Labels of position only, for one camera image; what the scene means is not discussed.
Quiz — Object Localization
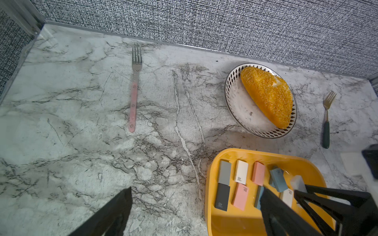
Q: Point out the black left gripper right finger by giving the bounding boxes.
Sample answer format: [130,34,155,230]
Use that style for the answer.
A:
[260,189,320,236]

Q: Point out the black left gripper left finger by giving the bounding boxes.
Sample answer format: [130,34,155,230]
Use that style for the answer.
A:
[70,187,132,236]

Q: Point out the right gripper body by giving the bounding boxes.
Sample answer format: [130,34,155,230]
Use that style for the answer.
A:
[339,144,378,236]

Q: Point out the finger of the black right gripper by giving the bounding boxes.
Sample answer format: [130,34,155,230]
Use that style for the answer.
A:
[305,185,371,204]
[294,190,352,236]

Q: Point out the white eraser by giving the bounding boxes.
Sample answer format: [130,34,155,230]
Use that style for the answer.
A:
[280,188,294,208]
[290,175,308,193]
[234,160,249,185]

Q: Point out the blue eraser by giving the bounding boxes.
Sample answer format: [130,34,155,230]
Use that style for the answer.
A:
[254,186,265,210]
[269,167,288,193]

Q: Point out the black eraser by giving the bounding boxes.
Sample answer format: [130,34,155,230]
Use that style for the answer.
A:
[215,160,231,211]

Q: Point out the yellow storage box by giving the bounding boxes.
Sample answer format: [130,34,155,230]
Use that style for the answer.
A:
[205,148,326,236]

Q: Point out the patterned white bowl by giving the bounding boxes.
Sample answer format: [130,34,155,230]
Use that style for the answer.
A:
[224,63,298,139]

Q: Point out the yellow bread loaf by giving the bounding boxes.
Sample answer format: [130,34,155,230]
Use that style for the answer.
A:
[240,66,293,129]

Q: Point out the green handled gold fork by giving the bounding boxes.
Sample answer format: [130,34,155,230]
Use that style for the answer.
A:
[322,91,336,148]

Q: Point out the pink handled fork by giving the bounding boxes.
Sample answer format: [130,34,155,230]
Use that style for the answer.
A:
[129,43,142,133]

